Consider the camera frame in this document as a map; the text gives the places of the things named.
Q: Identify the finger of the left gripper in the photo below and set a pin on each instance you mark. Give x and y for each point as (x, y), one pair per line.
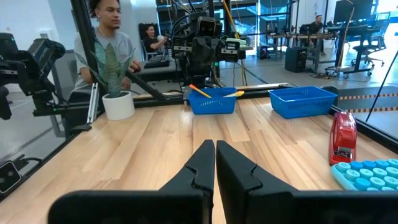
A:
(199, 60)
(210, 60)

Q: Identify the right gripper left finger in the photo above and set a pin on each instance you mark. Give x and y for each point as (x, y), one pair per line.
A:
(202, 174)

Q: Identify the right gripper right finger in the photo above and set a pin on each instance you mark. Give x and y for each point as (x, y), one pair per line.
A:
(236, 177)

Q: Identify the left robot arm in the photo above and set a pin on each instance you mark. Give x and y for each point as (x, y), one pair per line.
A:
(199, 81)

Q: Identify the black keyboard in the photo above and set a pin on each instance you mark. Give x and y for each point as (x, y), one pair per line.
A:
(157, 61)

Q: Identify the person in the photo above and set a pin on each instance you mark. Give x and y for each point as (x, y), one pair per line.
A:
(118, 46)
(152, 40)
(317, 26)

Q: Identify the black desk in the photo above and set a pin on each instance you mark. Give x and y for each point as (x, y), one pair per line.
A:
(161, 73)

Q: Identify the blue plastic bin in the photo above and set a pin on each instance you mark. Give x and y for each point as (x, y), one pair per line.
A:
(213, 104)
(301, 104)

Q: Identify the green leafy plant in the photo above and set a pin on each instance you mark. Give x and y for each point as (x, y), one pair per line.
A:
(110, 71)

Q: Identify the white plant pot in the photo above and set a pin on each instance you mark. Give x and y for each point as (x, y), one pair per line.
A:
(118, 105)

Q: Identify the black computer tower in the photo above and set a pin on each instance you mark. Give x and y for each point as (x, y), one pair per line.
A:
(296, 59)

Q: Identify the aluminium extrusion bar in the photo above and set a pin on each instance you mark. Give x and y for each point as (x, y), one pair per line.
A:
(92, 102)

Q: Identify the long office desk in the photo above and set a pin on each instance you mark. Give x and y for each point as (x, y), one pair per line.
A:
(311, 36)

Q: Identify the red stapler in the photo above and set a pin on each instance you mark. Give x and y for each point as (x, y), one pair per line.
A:
(343, 137)

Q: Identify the cyan calculator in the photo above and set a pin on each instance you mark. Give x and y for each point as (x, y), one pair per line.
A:
(367, 175)

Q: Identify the hazard striped platform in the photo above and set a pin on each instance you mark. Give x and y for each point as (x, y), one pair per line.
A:
(367, 109)

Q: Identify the black desk monitor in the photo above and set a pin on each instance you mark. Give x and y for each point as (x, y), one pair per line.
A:
(353, 11)

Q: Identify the black office chair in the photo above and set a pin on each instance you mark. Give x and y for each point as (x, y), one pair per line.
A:
(370, 46)

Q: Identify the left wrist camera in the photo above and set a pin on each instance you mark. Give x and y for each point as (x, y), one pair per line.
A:
(206, 27)

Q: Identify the black white-trimmed camera box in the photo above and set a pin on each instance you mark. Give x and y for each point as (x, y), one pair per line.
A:
(9, 177)

